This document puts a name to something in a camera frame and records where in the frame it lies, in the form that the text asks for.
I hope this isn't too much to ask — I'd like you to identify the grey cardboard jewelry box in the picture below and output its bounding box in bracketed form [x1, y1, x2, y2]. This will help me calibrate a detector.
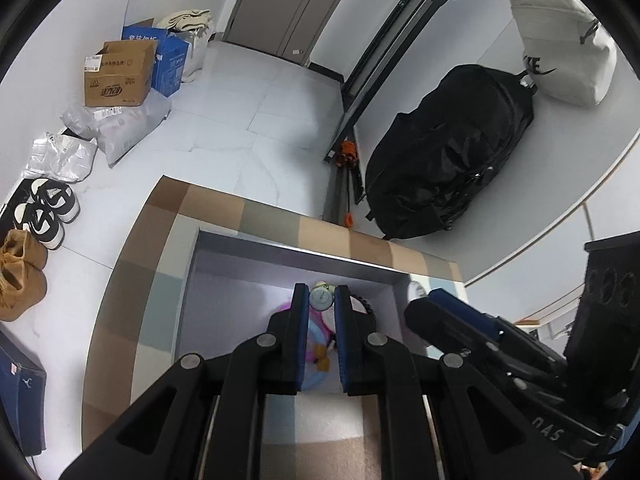
[172, 228, 417, 411]

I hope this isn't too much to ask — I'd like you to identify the checkered table cloth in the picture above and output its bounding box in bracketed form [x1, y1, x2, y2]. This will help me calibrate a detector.
[65, 178, 460, 479]

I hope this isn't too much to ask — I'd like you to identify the black large bag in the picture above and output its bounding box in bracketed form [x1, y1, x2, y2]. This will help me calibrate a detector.
[364, 64, 537, 240]

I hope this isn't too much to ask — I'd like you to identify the grey plastic parcel bag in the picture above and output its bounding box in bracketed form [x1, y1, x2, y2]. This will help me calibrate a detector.
[61, 89, 171, 167]

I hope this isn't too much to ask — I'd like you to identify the black white sneaker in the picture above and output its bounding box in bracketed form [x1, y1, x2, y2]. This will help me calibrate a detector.
[30, 178, 80, 223]
[13, 203, 64, 250]

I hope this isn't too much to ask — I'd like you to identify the tan suede boot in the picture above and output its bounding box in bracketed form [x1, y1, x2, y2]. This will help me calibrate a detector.
[0, 260, 47, 322]
[1, 229, 48, 270]

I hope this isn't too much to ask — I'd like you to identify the white Nike tote bag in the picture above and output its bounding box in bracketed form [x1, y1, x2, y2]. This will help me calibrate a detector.
[510, 0, 617, 107]

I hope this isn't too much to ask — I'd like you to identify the white crumpled plastic bag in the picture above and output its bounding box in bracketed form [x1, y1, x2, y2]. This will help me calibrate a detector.
[22, 131, 98, 183]

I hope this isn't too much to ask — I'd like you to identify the blue cardboard box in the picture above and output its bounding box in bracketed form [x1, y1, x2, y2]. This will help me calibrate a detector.
[122, 25, 189, 96]

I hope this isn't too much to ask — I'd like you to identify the brown cardboard box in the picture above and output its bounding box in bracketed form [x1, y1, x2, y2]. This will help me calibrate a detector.
[84, 39, 157, 107]

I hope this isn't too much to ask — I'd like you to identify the white plastic bag with cloth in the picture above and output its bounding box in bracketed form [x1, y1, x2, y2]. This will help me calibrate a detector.
[156, 9, 214, 84]

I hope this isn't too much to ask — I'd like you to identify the grey door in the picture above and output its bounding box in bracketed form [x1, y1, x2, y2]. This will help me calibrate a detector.
[224, 0, 341, 65]

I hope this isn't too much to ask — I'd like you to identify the black tripod stand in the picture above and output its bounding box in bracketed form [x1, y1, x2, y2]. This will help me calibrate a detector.
[322, 0, 451, 226]

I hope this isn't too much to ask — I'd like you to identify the black bead bracelet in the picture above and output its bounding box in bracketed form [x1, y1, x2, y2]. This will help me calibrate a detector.
[348, 294, 376, 319]

